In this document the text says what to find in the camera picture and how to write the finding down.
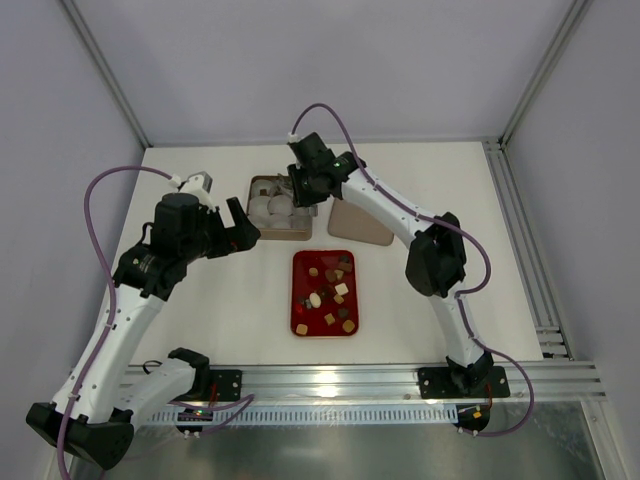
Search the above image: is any aluminium front rail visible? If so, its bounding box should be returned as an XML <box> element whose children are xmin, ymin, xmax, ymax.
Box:
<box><xmin>237</xmin><ymin>360</ymin><xmax>606</xmax><ymax>403</ymax></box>

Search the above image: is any white round spiral chocolate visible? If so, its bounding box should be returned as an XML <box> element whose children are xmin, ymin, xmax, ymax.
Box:
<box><xmin>309</xmin><ymin>293</ymin><xmax>321</xmax><ymax>308</ymax></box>

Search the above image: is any gold tin lid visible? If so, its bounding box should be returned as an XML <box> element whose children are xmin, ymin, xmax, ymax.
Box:
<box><xmin>327</xmin><ymin>199</ymin><xmax>394</xmax><ymax>247</ymax></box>

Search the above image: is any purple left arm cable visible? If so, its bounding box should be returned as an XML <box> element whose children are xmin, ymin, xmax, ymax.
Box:
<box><xmin>55</xmin><ymin>166</ymin><xmax>256</xmax><ymax>471</ymax></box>

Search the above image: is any white cube chocolate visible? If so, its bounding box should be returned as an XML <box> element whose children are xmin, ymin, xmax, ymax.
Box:
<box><xmin>335</xmin><ymin>283</ymin><xmax>348</xmax><ymax>295</ymax></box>

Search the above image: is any aluminium rail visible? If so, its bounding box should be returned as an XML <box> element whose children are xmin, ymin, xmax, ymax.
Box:
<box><xmin>237</xmin><ymin>360</ymin><xmax>606</xmax><ymax>403</ymax></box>
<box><xmin>483</xmin><ymin>140</ymin><xmax>574</xmax><ymax>361</ymax></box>

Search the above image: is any right side aluminium rail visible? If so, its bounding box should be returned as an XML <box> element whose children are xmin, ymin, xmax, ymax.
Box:
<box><xmin>483</xmin><ymin>140</ymin><xmax>574</xmax><ymax>361</ymax></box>

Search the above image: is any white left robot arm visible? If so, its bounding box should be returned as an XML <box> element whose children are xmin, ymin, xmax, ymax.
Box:
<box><xmin>26</xmin><ymin>193</ymin><xmax>260</xmax><ymax>470</ymax></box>

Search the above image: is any slotted cable duct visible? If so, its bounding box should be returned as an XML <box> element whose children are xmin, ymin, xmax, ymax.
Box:
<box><xmin>146</xmin><ymin>402</ymin><xmax>458</xmax><ymax>428</ymax></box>

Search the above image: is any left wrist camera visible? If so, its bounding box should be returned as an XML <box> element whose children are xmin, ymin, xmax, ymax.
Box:
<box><xmin>168</xmin><ymin>171</ymin><xmax>213</xmax><ymax>195</ymax></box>

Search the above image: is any gold tin box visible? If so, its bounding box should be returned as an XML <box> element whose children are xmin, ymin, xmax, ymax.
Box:
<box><xmin>246</xmin><ymin>174</ymin><xmax>317</xmax><ymax>242</ymax></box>

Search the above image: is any red lacquer tray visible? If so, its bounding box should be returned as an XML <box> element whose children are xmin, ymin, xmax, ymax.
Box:
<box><xmin>290</xmin><ymin>250</ymin><xmax>359</xmax><ymax>338</ymax></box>

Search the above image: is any gold shell chocolate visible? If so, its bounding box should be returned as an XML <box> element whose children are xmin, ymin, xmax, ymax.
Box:
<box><xmin>343</xmin><ymin>320</ymin><xmax>355</xmax><ymax>333</ymax></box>

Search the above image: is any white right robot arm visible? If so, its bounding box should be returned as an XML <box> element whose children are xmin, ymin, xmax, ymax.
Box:
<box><xmin>287</xmin><ymin>133</ymin><xmax>494</xmax><ymax>396</ymax></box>

